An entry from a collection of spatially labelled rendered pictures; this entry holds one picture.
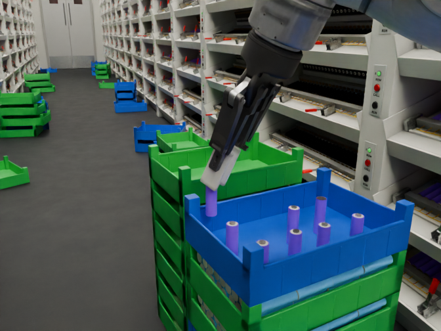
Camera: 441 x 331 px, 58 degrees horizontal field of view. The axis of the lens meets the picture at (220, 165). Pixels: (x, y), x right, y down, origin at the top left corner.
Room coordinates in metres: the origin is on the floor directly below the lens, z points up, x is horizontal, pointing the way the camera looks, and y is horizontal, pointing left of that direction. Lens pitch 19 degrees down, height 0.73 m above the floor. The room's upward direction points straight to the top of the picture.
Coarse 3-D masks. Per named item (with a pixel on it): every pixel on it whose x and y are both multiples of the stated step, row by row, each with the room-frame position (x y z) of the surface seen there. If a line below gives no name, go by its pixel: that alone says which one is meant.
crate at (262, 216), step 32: (288, 192) 0.69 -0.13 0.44; (320, 192) 0.71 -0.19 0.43; (352, 192) 0.66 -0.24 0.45; (192, 224) 0.56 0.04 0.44; (224, 224) 0.62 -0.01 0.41; (256, 224) 0.64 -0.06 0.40; (384, 224) 0.60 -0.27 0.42; (224, 256) 0.47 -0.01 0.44; (256, 256) 0.42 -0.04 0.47; (288, 256) 0.45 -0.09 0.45; (320, 256) 0.47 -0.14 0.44; (352, 256) 0.50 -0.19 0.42; (384, 256) 0.53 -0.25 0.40; (256, 288) 0.42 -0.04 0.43; (288, 288) 0.45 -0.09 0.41
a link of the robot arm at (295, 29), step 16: (256, 0) 0.52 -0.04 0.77; (272, 0) 0.49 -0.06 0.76; (288, 0) 0.47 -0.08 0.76; (304, 0) 0.47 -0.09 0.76; (256, 16) 0.50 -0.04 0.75; (272, 16) 0.49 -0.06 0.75; (288, 16) 0.48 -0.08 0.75; (304, 16) 0.48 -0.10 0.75; (320, 16) 0.48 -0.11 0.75; (256, 32) 0.52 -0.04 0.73; (272, 32) 0.49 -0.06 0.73; (288, 32) 0.48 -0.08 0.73; (304, 32) 0.48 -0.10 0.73; (320, 32) 0.51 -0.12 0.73; (288, 48) 0.50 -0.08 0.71; (304, 48) 0.49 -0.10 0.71
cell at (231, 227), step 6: (228, 222) 0.52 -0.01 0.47; (234, 222) 0.52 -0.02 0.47; (228, 228) 0.51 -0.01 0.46; (234, 228) 0.51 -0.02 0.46; (228, 234) 0.51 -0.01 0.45; (234, 234) 0.51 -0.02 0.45; (228, 240) 0.51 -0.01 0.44; (234, 240) 0.51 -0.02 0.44; (228, 246) 0.51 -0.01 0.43; (234, 246) 0.51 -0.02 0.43; (234, 252) 0.51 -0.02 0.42
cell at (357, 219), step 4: (352, 216) 0.54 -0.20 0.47; (356, 216) 0.54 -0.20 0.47; (360, 216) 0.54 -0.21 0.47; (352, 220) 0.54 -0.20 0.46; (356, 220) 0.54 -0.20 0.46; (360, 220) 0.53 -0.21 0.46; (352, 224) 0.54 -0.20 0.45; (356, 224) 0.54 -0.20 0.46; (360, 224) 0.54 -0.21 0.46; (352, 228) 0.54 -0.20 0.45; (356, 228) 0.54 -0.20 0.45; (360, 228) 0.54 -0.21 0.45; (352, 232) 0.54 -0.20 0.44; (356, 232) 0.54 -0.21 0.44; (360, 232) 0.54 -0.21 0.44
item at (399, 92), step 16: (384, 48) 0.98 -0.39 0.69; (368, 64) 1.02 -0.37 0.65; (384, 64) 0.97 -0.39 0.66; (368, 80) 1.02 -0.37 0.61; (400, 80) 0.95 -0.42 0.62; (416, 80) 0.96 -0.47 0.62; (432, 80) 0.98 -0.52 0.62; (368, 96) 1.01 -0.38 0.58; (384, 96) 0.96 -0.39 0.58; (400, 96) 0.95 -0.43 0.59; (416, 96) 0.96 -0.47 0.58; (368, 112) 1.00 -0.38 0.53; (384, 112) 0.95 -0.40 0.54; (368, 128) 1.00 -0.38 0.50; (384, 144) 0.94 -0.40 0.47; (384, 160) 0.94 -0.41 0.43; (400, 160) 0.96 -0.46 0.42; (384, 176) 0.94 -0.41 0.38; (400, 176) 0.96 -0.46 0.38; (432, 176) 1.00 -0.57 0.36; (368, 192) 0.97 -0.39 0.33
